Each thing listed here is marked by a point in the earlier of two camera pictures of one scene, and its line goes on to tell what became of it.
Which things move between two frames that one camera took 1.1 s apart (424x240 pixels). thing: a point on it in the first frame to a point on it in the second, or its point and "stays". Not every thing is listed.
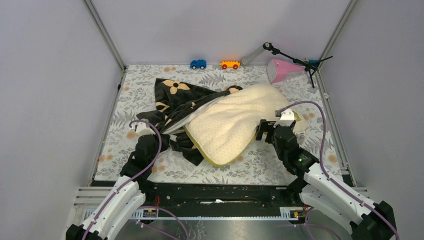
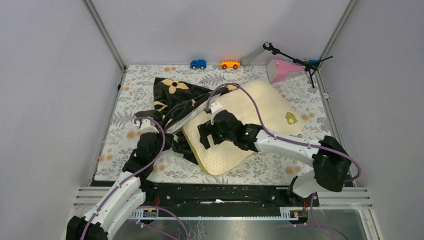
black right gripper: (265, 126) to (207, 128)
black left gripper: (156, 137) stays
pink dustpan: (277, 70) stays
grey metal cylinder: (245, 60) stays
